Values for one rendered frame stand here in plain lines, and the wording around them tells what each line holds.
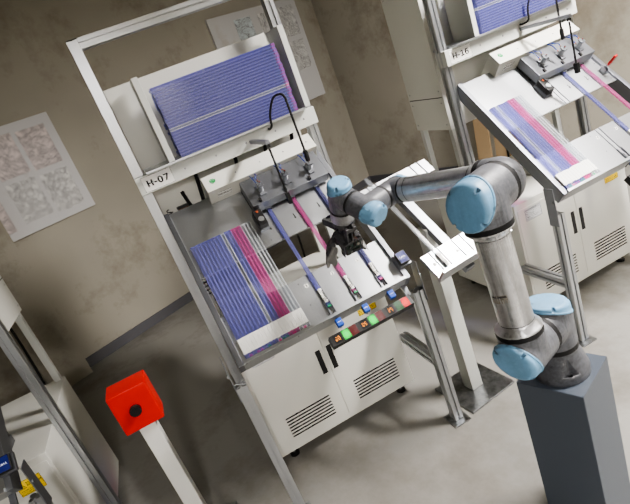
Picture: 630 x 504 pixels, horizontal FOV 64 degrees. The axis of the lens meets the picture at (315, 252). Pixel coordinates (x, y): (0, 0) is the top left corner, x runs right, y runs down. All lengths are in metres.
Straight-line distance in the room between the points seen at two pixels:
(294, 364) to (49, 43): 3.26
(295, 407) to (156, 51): 3.48
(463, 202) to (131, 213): 3.65
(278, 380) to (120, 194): 2.72
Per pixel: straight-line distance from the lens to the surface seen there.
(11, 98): 4.38
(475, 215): 1.15
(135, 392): 1.88
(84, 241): 4.39
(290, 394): 2.23
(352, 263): 1.90
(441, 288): 2.13
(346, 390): 2.33
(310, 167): 2.05
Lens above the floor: 1.54
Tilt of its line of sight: 19 degrees down
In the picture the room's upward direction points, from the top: 21 degrees counter-clockwise
